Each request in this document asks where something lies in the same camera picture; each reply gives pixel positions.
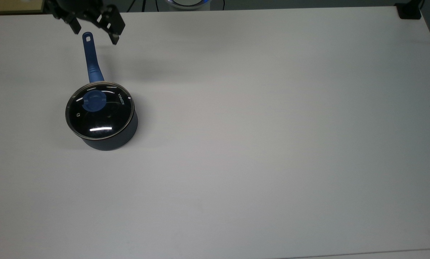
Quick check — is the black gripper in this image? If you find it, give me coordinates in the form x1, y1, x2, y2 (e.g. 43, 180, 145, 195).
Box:
44, 0, 126, 45

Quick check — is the glass lid with blue knob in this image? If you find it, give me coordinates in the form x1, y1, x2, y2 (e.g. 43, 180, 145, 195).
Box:
65, 81, 135, 140

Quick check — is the dark blue saucepan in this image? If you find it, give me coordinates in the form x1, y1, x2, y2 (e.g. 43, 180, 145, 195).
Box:
65, 32, 139, 151

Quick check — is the wooden board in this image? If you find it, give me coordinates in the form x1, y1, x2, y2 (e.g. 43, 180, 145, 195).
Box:
0, 0, 45, 15

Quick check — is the black table clamp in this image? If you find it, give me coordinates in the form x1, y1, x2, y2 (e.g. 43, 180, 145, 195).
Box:
395, 0, 425, 20

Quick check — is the white robot base blue ring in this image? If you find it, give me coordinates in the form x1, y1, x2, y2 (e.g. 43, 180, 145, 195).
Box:
157, 0, 212, 10

